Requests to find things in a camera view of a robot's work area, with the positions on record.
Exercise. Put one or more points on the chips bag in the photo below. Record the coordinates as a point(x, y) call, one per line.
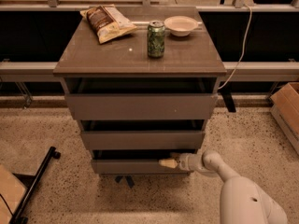
point(107, 22)

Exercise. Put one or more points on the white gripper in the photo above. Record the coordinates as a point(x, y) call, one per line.
point(184, 162)

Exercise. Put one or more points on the green soda can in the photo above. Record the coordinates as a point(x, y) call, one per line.
point(155, 40)

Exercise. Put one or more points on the black stand leg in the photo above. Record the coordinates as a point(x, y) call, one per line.
point(31, 182)

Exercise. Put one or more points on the cardboard box left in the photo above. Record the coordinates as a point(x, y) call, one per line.
point(12, 191)

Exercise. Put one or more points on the grey bottom drawer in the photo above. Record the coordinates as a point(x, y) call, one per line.
point(134, 162)

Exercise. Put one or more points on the cardboard box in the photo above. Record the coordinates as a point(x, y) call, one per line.
point(285, 111)
point(12, 191)

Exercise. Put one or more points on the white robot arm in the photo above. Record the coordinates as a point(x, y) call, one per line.
point(242, 201)

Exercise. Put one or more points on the white bowl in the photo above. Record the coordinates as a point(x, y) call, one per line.
point(180, 25)

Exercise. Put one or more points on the grey drawer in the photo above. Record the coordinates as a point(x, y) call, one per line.
point(143, 134)
point(146, 98)
point(134, 162)

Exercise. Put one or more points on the grey drawer cabinet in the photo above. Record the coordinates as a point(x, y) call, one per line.
point(190, 56)

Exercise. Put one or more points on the cardboard box right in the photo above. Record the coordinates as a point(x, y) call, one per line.
point(285, 111)

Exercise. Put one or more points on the grey middle drawer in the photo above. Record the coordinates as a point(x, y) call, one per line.
point(143, 134)

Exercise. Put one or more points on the metal rail frame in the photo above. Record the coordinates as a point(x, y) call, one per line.
point(237, 71)

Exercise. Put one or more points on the grey top drawer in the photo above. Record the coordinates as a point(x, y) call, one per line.
point(146, 98)

